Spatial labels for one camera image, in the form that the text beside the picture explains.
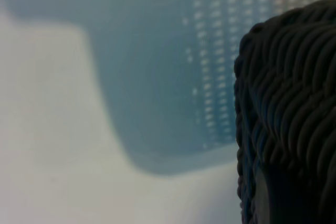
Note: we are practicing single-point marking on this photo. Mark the dark brown wicker basket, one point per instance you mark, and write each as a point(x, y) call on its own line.
point(288, 90)

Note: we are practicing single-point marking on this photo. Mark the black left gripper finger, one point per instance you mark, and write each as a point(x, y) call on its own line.
point(294, 197)

